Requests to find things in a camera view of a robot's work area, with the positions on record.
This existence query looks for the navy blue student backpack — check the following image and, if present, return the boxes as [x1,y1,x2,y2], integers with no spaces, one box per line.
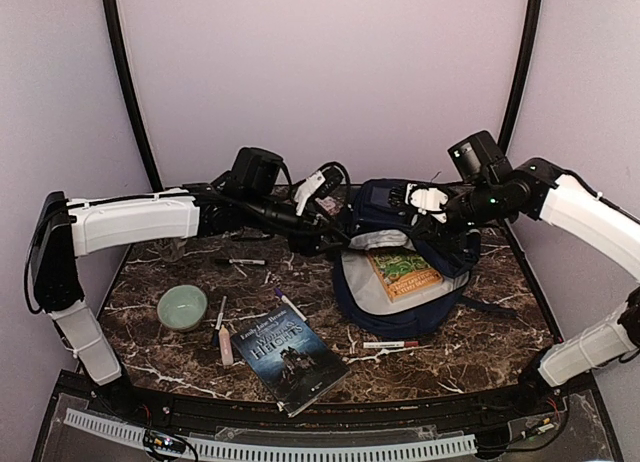
[332,179,517,339]

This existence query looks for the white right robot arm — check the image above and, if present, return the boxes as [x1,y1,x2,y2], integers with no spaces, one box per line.
[389,131,639,416]

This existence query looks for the purple capped white marker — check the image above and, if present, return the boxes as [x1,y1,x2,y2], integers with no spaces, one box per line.
[274,288,308,323]

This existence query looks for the black capped white marker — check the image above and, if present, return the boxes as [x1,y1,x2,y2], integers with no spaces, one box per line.
[214,258,267,266]

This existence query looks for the red capped white marker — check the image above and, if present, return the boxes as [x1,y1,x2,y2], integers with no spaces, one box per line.
[362,340,419,349]

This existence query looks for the black right frame post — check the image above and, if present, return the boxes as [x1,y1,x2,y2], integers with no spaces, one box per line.
[498,0,542,152]

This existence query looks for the orange 39-Storey Treehouse book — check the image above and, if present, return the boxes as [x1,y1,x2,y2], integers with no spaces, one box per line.
[366,249,444,303]

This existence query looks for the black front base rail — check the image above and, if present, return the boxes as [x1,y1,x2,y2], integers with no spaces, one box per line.
[49,366,596,436]

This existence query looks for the pink illustrated paperback book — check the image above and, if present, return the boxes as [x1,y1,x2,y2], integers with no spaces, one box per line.
[316,196,343,216]

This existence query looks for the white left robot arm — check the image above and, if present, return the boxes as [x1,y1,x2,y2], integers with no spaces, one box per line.
[22,147,351,418]

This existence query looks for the white slotted cable duct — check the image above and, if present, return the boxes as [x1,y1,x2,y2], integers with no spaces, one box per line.
[63,409,477,461]

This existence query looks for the dark Wuthering Heights book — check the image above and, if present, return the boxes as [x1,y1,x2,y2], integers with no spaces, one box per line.
[231,303,350,418]

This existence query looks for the light green ceramic bowl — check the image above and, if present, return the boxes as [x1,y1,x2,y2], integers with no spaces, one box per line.
[156,285,208,332]

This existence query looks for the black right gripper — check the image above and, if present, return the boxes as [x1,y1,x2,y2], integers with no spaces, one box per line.
[410,179,505,253]

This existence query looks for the black left frame post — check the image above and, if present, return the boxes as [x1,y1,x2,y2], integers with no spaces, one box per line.
[102,0,163,191]

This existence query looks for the black frame post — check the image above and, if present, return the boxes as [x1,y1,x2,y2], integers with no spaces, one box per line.
[102,0,163,191]
[498,0,542,152]

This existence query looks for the cream patterned ceramic mug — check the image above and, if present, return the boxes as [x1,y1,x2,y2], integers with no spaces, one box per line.
[155,238,187,262]

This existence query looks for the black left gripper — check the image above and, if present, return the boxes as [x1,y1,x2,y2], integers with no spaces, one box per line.
[244,193,352,259]

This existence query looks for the pink pencil-shaped eraser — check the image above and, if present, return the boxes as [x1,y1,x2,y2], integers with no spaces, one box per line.
[218,325,234,367]

